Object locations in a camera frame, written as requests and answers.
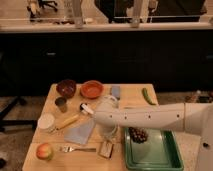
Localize silver fork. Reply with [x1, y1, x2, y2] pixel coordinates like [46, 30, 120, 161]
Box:
[59, 146, 96, 153]

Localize blue grey cloth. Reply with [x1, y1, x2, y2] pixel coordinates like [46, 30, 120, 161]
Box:
[64, 119, 95, 145]

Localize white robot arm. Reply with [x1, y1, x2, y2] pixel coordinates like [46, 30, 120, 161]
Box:
[92, 95, 213, 171]

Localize blue sponge block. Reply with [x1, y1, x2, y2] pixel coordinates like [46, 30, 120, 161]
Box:
[110, 85, 120, 99]

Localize orange bowl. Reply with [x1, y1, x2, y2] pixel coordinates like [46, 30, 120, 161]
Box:
[80, 80, 103, 99]

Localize small metal cup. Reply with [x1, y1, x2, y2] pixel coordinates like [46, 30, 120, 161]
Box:
[55, 97, 67, 113]

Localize dark grape bunch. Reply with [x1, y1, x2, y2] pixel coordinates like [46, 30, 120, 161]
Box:
[129, 127, 148, 143]

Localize green plastic tray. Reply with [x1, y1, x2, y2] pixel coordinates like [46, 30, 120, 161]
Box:
[124, 128, 184, 171]

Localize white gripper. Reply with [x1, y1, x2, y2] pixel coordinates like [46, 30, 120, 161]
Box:
[99, 126, 118, 144]

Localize black office chair base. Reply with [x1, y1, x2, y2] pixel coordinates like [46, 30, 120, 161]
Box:
[0, 95, 38, 133]

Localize red yellow apple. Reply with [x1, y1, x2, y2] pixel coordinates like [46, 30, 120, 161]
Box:
[36, 143, 53, 161]

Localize green chili pepper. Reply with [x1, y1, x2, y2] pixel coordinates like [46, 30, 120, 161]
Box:
[142, 88, 156, 105]

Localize dark red bowl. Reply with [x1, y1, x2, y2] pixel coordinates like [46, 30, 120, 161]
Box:
[56, 79, 76, 99]

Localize black framed whiteboard eraser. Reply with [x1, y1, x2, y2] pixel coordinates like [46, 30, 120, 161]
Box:
[99, 141, 114, 158]

